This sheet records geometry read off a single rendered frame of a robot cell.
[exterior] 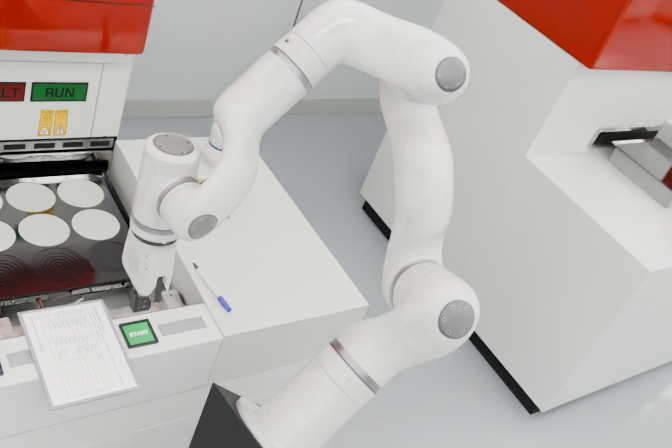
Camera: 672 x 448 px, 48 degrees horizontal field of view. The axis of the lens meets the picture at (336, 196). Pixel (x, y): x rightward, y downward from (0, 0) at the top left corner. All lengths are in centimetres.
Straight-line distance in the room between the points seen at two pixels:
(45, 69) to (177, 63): 203
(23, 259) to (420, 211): 79
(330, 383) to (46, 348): 48
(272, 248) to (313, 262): 10
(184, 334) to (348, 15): 65
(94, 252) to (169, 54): 211
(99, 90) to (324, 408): 88
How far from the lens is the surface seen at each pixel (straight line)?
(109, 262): 161
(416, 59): 115
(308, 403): 128
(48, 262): 159
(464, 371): 310
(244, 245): 164
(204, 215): 109
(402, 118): 127
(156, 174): 113
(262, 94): 114
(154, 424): 158
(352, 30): 117
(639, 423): 345
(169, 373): 145
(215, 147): 181
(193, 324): 145
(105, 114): 179
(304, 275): 162
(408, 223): 126
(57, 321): 140
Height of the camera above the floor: 200
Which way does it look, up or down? 33 degrees down
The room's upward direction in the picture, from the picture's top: 23 degrees clockwise
